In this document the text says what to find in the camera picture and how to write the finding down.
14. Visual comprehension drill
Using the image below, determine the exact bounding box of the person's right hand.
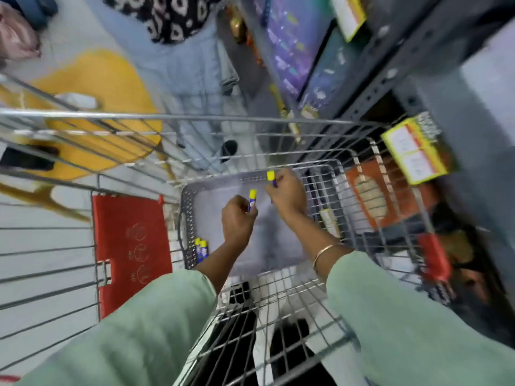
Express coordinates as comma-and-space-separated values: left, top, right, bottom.
265, 168, 310, 225

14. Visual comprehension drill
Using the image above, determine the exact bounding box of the person's left hand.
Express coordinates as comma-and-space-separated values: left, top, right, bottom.
221, 195, 259, 249

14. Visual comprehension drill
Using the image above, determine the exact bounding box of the person's left forearm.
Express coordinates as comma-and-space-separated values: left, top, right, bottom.
16, 240, 243, 386

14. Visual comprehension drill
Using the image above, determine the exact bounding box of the person's right forearm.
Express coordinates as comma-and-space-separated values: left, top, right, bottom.
278, 211, 515, 386

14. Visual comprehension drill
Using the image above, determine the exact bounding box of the grey plastic basket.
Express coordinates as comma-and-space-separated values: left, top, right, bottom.
178, 169, 347, 278

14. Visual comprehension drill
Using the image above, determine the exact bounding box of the pale yellow tag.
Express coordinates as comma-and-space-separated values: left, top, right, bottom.
319, 207, 342, 239

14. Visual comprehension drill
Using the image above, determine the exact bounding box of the gold bangle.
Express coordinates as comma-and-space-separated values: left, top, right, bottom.
312, 243, 347, 274

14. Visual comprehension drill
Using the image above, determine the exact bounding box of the dark teal printed box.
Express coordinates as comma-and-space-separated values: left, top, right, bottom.
299, 20, 365, 112

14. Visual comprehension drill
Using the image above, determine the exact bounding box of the red cart seat flap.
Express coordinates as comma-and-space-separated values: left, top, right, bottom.
92, 194, 174, 320

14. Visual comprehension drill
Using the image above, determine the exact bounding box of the orange packet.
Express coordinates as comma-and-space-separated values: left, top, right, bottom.
345, 156, 440, 230

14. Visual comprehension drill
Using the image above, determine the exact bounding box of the purple printed box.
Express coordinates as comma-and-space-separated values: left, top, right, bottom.
263, 0, 335, 102

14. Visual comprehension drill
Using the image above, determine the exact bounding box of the large yellow shelf label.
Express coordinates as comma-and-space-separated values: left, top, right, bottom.
381, 116, 450, 185

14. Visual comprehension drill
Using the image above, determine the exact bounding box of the person's left foot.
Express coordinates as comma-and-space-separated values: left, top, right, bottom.
189, 280, 259, 386

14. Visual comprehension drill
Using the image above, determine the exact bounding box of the person's foot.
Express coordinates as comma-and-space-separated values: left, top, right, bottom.
269, 318, 339, 386
189, 280, 259, 386

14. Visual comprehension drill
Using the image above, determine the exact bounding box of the person's right foot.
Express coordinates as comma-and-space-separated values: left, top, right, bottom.
269, 318, 339, 386

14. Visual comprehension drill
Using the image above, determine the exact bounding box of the golden ornament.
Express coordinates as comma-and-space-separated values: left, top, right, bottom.
229, 8, 247, 44

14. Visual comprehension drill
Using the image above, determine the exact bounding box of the grey metal shelf rack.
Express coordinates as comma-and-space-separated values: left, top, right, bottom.
217, 0, 515, 318

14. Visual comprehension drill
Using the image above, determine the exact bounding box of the blue bag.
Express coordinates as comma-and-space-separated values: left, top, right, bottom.
8, 0, 59, 31

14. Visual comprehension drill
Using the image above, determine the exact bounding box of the metal wire shopping cart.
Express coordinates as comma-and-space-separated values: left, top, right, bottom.
0, 73, 445, 386

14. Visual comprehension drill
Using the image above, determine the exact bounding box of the red cart handle end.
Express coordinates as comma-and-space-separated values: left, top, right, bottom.
416, 233, 452, 283

